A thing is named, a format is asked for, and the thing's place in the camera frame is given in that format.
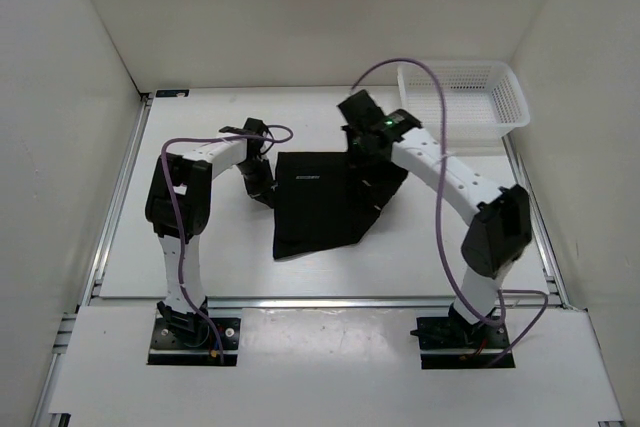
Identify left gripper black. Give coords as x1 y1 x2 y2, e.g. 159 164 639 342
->
237 158 277 208

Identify black shorts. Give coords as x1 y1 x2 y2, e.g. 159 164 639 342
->
273 152 408 260

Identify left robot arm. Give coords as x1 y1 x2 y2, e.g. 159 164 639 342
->
145 132 275 349

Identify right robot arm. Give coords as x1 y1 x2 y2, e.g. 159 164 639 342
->
342 119 532 347

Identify white plastic mesh basket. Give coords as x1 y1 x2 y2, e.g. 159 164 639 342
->
397 60 530 145

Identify small dark label sticker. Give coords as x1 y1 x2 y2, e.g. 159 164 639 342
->
155 89 190 98

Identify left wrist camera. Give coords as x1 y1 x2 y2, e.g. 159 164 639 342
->
219 117 269 137

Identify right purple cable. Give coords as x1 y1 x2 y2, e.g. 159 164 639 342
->
349 57 550 367

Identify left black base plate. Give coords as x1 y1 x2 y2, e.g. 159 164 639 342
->
147 316 242 367

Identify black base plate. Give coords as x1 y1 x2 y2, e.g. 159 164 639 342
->
410 317 516 370
147 316 242 367

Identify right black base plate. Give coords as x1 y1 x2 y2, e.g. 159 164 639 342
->
410 317 516 370

